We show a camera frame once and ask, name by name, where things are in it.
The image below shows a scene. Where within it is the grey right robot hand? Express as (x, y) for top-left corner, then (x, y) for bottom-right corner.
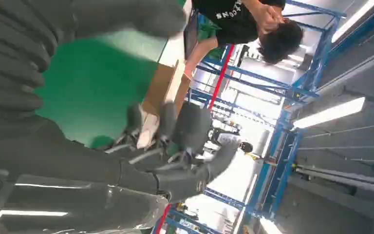
(0, 0), (239, 234)

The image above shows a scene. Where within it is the open cardboard box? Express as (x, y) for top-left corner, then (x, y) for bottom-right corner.
(137, 59), (192, 150)

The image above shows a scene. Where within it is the person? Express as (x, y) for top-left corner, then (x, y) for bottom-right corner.
(184, 0), (304, 79)
(207, 127), (255, 155)

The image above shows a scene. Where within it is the red beam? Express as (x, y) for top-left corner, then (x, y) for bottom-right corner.
(154, 43), (237, 234)

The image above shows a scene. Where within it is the ceiling light strip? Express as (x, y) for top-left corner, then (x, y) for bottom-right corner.
(331, 0), (374, 43)
(292, 97), (367, 130)
(258, 217), (283, 234)

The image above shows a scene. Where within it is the blue steel rack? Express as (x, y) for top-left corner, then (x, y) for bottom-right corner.
(151, 0), (374, 234)

